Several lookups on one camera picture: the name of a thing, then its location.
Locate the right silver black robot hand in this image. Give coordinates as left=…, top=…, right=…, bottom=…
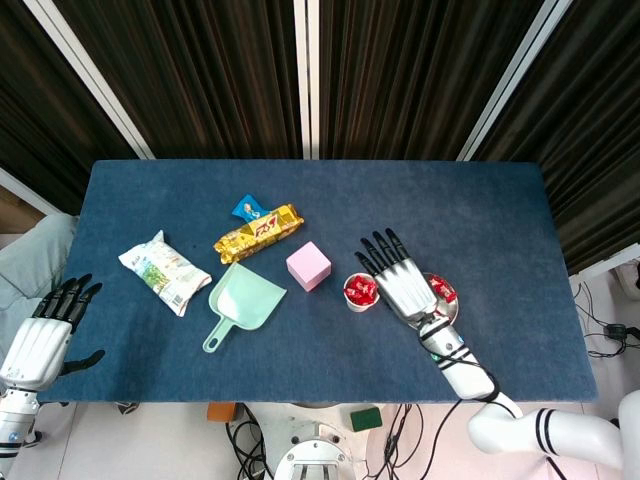
left=353, top=228, right=442, bottom=322

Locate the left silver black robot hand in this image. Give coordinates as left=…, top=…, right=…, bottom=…
left=0, top=273, right=106, bottom=392

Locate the silver metal plate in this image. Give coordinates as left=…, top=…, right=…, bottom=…
left=405, top=272, right=460, bottom=331

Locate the white paper cup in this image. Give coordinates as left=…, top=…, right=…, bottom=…
left=343, top=272, right=382, bottom=314

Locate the person's leg in jeans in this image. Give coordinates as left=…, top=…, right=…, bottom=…
left=0, top=213, right=80, bottom=351

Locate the pink cube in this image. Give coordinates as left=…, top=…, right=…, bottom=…
left=285, top=241, right=333, bottom=293

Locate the blue table cloth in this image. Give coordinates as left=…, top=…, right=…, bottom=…
left=37, top=159, right=600, bottom=404

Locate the green block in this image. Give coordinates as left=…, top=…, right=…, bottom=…
left=349, top=407, right=384, bottom=434

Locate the white snack bag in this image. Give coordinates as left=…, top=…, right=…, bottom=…
left=118, top=229, right=213, bottom=318

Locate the white metal bar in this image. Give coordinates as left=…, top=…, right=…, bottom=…
left=0, top=165, right=54, bottom=217
left=569, top=247, right=640, bottom=281

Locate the gold biscuit package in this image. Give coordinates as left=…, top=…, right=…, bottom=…
left=213, top=203, right=305, bottom=265

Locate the mint green plastic dustpan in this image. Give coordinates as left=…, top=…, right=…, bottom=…
left=202, top=262, right=288, bottom=354

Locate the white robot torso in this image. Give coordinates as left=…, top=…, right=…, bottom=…
left=227, top=402, right=396, bottom=480

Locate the small blue snack packet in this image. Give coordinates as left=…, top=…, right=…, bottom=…
left=230, top=194, right=265, bottom=222

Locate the orange block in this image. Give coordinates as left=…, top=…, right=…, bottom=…
left=207, top=402, right=237, bottom=425

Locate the dark brown pleated curtain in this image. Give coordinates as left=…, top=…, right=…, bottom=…
left=52, top=0, right=304, bottom=161
left=318, top=0, right=551, bottom=161
left=0, top=0, right=141, bottom=216
left=472, top=0, right=640, bottom=276

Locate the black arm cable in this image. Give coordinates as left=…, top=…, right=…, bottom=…
left=418, top=332, right=524, bottom=419

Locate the black cable bundle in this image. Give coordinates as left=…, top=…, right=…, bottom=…
left=359, top=402, right=426, bottom=480
left=224, top=404, right=274, bottom=480

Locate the black floor cable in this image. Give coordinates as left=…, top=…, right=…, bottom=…
left=569, top=279, right=640, bottom=359

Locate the white frame post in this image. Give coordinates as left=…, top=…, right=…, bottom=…
left=455, top=0, right=575, bottom=162
left=22, top=0, right=156, bottom=161
left=293, top=0, right=322, bottom=161

